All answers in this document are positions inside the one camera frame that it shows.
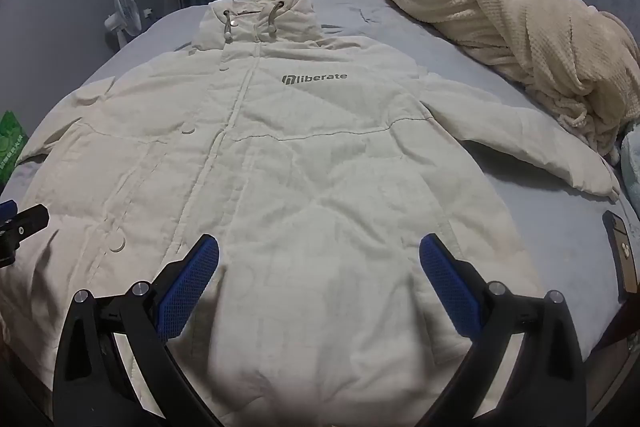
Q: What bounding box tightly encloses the phone in dark case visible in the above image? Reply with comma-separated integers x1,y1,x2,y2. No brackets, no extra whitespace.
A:
602,210,640,303

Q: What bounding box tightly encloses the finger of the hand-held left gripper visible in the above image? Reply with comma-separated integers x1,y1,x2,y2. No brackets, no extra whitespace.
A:
0,201,50,269

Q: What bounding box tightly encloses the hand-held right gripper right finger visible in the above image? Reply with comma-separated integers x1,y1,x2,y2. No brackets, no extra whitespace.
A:
419,234,586,427

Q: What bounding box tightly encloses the cream hooded jacket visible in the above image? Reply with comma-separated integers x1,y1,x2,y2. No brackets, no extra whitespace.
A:
0,0,621,427

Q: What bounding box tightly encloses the bed with blue sheet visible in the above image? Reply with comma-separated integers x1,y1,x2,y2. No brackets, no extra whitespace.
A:
0,0,640,427

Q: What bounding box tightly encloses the cream fluffy blanket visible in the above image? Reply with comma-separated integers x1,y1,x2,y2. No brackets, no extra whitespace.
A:
376,0,640,165

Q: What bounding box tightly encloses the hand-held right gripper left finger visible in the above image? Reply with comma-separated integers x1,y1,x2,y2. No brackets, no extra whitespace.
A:
52,234,223,427

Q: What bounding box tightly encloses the white standing fan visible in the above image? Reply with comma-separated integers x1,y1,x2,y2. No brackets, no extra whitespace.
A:
104,0,143,50

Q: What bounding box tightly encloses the green plastic bag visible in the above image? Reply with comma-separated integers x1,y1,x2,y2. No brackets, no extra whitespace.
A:
0,109,28,185

